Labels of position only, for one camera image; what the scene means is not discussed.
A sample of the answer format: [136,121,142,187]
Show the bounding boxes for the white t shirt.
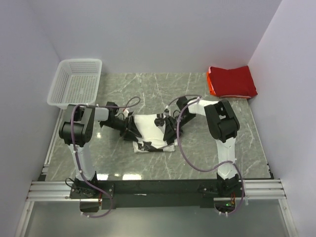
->
[132,114,177,153]

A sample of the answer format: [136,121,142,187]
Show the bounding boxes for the white plastic basket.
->
[47,58,102,110]

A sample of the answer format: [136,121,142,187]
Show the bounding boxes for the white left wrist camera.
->
[122,108,133,119]

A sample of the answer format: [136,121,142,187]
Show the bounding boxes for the folded red t shirt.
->
[210,66,258,98]

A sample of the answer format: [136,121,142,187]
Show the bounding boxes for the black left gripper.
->
[102,116,142,142]

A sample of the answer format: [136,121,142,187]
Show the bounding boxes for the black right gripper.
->
[163,114,197,143]

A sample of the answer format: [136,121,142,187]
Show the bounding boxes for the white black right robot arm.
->
[156,96,241,197]

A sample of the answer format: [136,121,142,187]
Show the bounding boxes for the black base crossbar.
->
[70,179,244,210]

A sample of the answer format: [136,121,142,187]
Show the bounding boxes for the aluminium rail frame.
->
[16,151,298,237]

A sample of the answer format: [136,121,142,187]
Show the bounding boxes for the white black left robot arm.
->
[59,102,142,198]

